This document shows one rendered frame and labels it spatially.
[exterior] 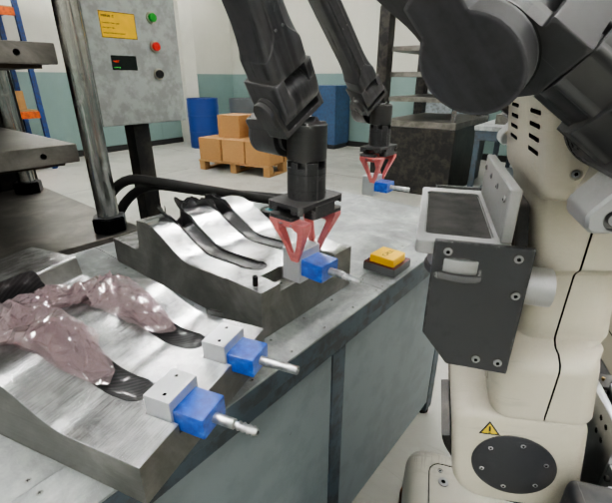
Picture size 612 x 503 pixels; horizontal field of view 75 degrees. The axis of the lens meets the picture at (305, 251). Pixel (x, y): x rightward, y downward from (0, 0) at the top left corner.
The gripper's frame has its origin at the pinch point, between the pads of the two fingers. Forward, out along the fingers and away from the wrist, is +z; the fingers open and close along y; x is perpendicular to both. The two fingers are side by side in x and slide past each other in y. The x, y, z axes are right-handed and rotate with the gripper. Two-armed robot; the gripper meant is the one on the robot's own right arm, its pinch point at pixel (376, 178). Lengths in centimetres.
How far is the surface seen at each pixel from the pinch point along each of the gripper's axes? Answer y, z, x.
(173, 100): 12, -19, -73
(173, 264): 60, 8, -13
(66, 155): 52, -7, -69
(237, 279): 60, 6, 5
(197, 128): -388, 57, -571
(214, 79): -527, -26, -673
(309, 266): 57, 1, 19
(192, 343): 73, 10, 9
